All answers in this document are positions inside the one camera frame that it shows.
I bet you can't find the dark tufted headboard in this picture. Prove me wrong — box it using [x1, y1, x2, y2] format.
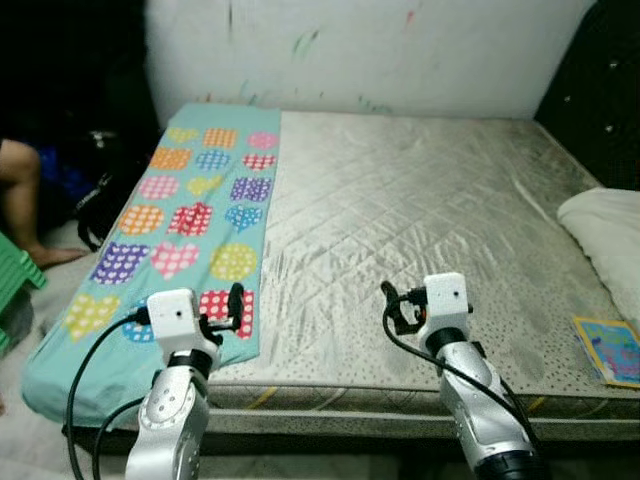
[534, 0, 640, 193]

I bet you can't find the teal blanket with dotted shapes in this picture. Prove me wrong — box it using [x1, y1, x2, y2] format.
[21, 100, 282, 428]

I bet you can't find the grey quilted mattress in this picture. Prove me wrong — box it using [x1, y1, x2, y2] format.
[60, 108, 640, 443]

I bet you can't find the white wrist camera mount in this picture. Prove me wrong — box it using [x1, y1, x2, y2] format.
[421, 271, 472, 334]
[146, 289, 200, 354]

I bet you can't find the person's bare leg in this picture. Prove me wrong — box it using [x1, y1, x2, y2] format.
[0, 139, 89, 270]

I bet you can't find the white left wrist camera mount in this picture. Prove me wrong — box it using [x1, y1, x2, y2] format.
[146, 289, 200, 354]

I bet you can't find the blue cloth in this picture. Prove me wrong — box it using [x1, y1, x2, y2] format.
[38, 146, 93, 207]

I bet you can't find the green plastic stool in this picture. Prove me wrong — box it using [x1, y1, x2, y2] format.
[0, 234, 48, 353]

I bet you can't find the black backpack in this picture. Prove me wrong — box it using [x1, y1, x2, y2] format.
[74, 128, 153, 253]

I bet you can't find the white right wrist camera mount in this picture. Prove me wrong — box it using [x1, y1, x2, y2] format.
[421, 271, 472, 334]

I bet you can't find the white printed pillow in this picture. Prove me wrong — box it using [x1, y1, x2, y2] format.
[556, 186, 640, 323]

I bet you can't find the blue yellow-edged children's book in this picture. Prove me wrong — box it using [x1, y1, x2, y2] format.
[571, 315, 640, 390]

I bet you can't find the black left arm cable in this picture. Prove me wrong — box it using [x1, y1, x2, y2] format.
[92, 396, 147, 480]

